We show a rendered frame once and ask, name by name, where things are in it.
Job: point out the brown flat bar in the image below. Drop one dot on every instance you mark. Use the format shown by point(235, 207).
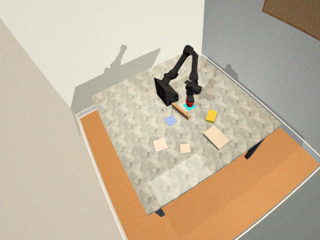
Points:
point(180, 111)

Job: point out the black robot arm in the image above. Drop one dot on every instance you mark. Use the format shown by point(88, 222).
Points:
point(193, 76)

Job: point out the red cup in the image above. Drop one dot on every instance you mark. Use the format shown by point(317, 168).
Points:
point(189, 104)

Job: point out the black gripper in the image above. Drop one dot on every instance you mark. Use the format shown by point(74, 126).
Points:
point(190, 98)

